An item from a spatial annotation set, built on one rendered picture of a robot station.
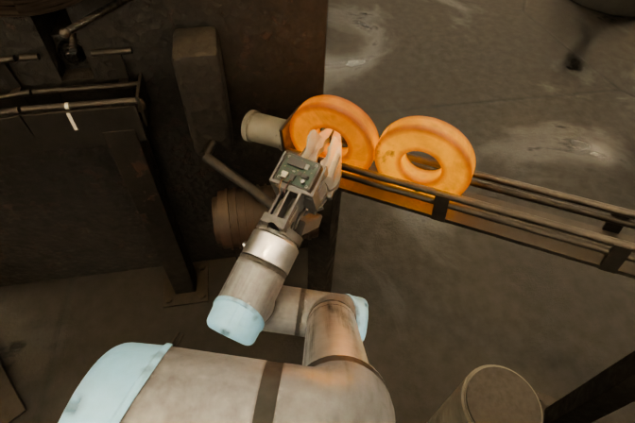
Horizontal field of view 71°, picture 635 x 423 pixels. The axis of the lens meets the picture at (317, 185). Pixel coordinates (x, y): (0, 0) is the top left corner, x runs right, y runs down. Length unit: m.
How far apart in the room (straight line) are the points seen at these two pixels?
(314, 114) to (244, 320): 0.33
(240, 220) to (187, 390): 0.58
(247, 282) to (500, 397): 0.42
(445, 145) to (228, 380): 0.46
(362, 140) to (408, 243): 0.83
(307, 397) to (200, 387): 0.07
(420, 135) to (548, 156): 1.33
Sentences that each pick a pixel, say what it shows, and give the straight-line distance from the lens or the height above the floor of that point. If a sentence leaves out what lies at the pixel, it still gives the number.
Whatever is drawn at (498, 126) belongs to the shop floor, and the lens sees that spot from 2.02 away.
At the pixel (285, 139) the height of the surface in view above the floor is 0.69.
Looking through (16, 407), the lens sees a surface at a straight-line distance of 1.45.
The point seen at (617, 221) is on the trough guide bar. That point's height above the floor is 0.71.
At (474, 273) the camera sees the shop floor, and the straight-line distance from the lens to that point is 1.51.
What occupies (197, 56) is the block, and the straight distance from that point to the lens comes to 0.80.
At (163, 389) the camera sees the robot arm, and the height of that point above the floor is 0.91.
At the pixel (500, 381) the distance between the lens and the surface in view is 0.80.
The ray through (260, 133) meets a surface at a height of 0.68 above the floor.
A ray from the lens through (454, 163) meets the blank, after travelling 0.69.
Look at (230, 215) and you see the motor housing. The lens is 0.89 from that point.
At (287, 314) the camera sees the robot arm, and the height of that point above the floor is 0.58.
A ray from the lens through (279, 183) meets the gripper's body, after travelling 0.64.
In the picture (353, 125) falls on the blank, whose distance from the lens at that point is 0.70.
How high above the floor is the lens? 1.23
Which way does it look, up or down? 49 degrees down
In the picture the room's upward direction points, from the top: 2 degrees clockwise
